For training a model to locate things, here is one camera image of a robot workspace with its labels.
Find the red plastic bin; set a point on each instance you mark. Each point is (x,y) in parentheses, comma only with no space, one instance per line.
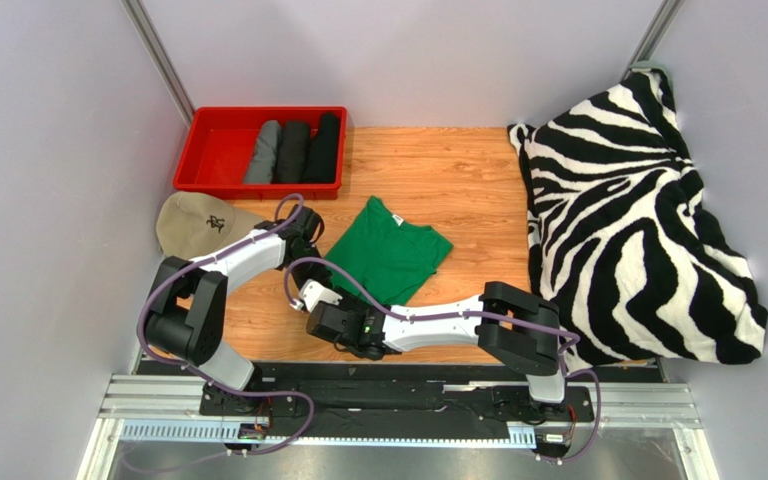
(220,144)

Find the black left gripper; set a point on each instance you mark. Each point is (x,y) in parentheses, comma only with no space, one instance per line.
(321,271)

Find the aluminium frame post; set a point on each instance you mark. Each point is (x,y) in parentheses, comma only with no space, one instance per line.
(150,37)
(657,28)

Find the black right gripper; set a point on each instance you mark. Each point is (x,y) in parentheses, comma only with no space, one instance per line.
(320,320)

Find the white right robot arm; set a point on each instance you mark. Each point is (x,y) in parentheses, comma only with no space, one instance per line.
(517,328)

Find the left aluminium frame post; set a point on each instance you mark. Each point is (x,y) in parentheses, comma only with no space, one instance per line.
(150,37)

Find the beige baseball cap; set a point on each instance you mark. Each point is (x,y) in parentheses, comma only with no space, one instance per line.
(193,224)

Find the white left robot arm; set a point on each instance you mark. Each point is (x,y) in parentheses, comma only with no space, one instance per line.
(182,321)

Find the dark grey rolled t-shirt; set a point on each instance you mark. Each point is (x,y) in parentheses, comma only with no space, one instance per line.
(292,153)

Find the green t-shirt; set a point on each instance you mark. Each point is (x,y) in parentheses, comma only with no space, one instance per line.
(388,256)

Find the black rolled t-shirt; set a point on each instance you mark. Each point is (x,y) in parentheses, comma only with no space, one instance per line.
(323,152)

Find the zebra print blanket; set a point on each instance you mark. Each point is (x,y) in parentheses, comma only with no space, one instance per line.
(619,238)

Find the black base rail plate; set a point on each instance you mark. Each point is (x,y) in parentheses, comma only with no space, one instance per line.
(398,401)

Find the right aluminium frame post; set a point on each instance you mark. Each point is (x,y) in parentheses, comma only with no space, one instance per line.
(657,28)

